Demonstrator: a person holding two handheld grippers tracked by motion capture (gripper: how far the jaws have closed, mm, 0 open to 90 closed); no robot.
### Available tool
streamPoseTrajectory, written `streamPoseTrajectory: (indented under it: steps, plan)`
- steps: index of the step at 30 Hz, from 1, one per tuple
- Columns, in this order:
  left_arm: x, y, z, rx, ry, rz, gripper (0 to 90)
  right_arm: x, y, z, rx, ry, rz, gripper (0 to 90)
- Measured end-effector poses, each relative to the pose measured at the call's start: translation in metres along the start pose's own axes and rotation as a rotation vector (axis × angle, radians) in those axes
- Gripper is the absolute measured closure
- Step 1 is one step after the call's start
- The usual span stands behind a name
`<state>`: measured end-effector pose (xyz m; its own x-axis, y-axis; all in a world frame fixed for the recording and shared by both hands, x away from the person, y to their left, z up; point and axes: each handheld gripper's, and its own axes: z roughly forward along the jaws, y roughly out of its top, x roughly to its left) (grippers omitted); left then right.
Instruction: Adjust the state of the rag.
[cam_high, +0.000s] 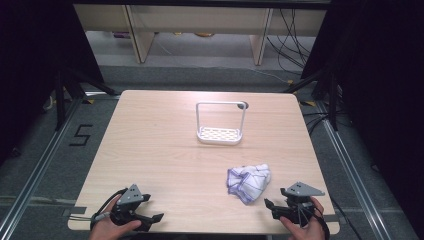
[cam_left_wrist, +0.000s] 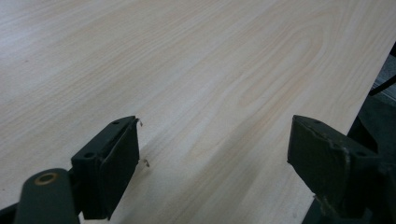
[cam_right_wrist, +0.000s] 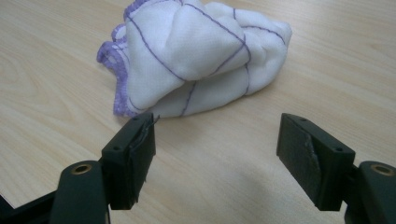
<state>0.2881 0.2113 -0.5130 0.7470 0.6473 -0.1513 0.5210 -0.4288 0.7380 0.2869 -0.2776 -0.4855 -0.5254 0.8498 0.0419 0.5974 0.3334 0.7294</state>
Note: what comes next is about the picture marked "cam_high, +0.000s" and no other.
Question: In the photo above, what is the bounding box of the black metal stand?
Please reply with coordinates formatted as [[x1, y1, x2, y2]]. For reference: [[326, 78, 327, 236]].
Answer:
[[283, 68, 342, 132], [54, 65, 120, 132]]

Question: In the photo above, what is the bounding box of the person's right hand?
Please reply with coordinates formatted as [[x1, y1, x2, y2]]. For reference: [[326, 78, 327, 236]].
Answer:
[[279, 196, 330, 240]]

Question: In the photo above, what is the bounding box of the black curtain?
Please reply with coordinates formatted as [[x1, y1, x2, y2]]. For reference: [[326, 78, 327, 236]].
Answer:
[[301, 0, 424, 231], [0, 0, 105, 168]]

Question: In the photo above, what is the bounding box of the right hand-held gripper cable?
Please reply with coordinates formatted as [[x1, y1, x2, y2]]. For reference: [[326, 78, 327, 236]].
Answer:
[[309, 197, 332, 240]]

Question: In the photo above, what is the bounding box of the person's left hand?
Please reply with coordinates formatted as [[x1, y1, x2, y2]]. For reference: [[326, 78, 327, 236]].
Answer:
[[88, 196, 143, 240]]

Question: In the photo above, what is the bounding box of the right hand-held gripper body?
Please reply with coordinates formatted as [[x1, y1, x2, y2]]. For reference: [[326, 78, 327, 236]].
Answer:
[[271, 181, 326, 228]]

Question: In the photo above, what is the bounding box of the light wooden shelf unit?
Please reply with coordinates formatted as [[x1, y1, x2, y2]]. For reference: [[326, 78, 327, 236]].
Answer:
[[73, 3, 328, 66]]

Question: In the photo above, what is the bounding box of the hand-held gripper cable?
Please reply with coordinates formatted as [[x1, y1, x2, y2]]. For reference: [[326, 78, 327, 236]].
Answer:
[[68, 187, 130, 232], [309, 197, 332, 240]]

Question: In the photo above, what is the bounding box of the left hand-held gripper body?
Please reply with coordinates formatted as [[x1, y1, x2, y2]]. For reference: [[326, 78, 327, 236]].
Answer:
[[109, 183, 151, 226]]

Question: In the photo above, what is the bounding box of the white floor cable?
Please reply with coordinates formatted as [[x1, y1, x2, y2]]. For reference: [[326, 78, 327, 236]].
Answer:
[[248, 67, 292, 85]]

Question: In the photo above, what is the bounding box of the left hand-held gripper cable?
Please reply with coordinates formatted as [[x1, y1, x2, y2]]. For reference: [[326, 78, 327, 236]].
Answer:
[[68, 187, 130, 232]]

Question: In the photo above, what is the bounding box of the black floor cables bundle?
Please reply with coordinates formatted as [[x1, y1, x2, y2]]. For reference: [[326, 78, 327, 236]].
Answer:
[[265, 8, 317, 76]]

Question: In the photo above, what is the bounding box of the white cloth with purple lines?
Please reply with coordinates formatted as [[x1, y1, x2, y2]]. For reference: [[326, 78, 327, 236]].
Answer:
[[226, 162, 272, 206]]

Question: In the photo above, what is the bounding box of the white rack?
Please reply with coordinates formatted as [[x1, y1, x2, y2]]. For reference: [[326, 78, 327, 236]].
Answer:
[[195, 100, 248, 146]]

